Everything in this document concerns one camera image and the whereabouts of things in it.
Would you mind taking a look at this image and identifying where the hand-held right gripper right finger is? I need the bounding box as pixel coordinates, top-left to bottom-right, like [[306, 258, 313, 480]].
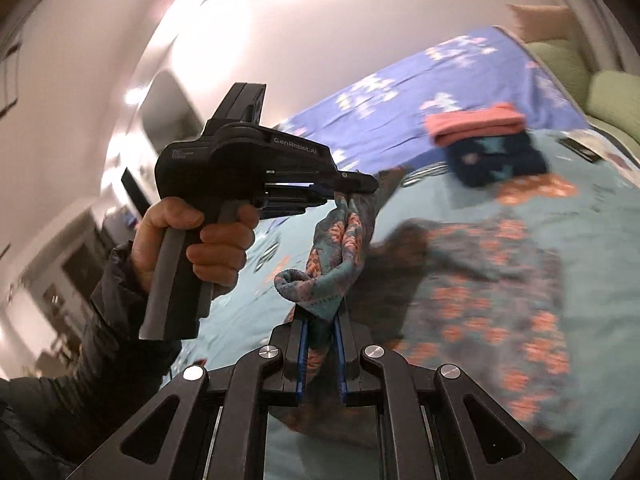
[[335, 309, 576, 480]]

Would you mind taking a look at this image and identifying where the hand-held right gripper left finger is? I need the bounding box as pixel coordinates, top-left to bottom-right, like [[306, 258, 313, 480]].
[[67, 310, 308, 480]]

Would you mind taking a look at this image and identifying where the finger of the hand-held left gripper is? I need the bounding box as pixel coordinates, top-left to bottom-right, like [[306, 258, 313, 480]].
[[261, 186, 342, 214], [267, 170, 379, 196]]

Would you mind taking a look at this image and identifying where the teal floral garment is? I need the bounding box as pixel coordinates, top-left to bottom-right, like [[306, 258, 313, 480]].
[[274, 167, 581, 443]]

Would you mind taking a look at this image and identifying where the person's left forearm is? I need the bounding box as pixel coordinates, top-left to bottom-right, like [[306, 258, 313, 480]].
[[0, 244, 184, 480]]

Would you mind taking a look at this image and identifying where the person's left hand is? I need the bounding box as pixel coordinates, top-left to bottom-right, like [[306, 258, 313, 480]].
[[131, 197, 261, 301]]

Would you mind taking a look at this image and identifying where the blue printed blanket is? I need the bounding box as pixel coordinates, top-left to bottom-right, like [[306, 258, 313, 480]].
[[260, 25, 586, 221]]

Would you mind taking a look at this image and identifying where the dark flat panel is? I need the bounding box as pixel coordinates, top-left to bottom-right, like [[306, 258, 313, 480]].
[[121, 167, 152, 217]]

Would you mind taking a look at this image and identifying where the pink folded cloth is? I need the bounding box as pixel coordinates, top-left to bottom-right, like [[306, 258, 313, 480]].
[[425, 102, 527, 148]]

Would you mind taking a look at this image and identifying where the navy star folded cloth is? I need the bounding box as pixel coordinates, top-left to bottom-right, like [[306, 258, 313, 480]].
[[444, 132, 550, 188]]

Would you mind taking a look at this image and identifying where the black flat device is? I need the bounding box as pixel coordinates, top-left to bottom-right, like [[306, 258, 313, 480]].
[[557, 136, 604, 166]]

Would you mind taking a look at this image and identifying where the green pillow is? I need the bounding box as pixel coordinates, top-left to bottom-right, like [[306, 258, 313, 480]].
[[585, 70, 640, 146], [527, 37, 592, 106]]

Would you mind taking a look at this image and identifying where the teal printed bed sheet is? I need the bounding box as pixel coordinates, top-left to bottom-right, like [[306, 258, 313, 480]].
[[165, 127, 640, 480]]

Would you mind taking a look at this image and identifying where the beige pillow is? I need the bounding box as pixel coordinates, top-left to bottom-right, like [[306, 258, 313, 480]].
[[505, 4, 583, 43]]

